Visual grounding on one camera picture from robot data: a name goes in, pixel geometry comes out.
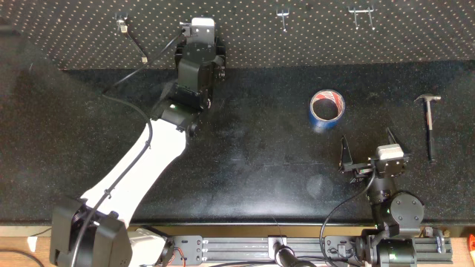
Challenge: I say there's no mounting rail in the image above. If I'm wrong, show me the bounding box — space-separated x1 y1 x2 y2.
163 225 456 267

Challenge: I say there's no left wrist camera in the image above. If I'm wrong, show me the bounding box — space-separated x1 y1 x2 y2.
190 17 217 45

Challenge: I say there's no double metal hook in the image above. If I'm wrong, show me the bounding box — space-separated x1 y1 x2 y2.
347 6 376 31

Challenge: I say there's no hammer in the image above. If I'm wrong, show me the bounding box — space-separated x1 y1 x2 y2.
413 93 442 163

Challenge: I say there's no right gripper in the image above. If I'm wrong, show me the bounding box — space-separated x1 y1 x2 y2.
338 127 411 176

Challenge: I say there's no black power cable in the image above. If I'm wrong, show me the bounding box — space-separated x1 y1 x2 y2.
0 249 46 267

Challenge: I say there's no roll of blue tape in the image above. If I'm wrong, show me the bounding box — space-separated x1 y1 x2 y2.
308 88 347 131

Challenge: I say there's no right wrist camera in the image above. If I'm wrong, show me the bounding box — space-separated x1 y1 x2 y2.
375 143 405 161

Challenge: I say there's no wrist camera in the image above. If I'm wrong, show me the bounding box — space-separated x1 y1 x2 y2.
190 17 217 45
375 143 405 161

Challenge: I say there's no black pegboard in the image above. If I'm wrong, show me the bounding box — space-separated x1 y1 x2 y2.
0 0 475 70

